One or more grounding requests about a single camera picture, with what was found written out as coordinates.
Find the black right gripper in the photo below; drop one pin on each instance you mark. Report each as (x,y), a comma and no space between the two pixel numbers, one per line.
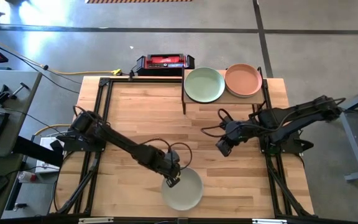
(233,132)

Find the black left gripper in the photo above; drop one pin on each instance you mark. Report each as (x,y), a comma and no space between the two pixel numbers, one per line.
(168,165)

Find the terracotta plate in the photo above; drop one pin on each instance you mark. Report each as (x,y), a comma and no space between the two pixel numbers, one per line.
(243,79)

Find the white metal bracket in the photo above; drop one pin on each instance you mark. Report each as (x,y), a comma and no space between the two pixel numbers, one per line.
(269,221)
(95,221)

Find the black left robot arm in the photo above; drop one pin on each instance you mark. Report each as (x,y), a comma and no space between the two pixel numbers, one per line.
(120,143)

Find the wooden shelf with black legs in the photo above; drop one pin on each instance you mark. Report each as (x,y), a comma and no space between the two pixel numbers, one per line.
(250,101)

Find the white box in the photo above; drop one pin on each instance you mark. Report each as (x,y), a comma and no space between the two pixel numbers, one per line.
(50,168)

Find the red and black jobsite radio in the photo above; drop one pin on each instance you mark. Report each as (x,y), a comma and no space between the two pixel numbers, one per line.
(166,60)

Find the small black floor part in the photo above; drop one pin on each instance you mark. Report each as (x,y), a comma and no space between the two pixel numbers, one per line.
(20,206)

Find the light green plate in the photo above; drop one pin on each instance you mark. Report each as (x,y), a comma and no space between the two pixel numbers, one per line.
(204,85)

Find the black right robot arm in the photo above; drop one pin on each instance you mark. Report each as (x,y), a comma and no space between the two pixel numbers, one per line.
(291,119)

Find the black aluminium rig frame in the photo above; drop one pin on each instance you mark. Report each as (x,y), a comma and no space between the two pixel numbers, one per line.
(141,80)

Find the grey desk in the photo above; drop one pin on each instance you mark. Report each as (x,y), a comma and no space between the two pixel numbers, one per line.
(14,77)

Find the grey-white plate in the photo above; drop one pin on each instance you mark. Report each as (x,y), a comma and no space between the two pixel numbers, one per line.
(185,193)

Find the black angled bar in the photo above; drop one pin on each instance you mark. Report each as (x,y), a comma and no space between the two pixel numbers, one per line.
(36,151)

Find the clear plastic bottle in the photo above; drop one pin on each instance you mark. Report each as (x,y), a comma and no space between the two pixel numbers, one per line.
(26,177)

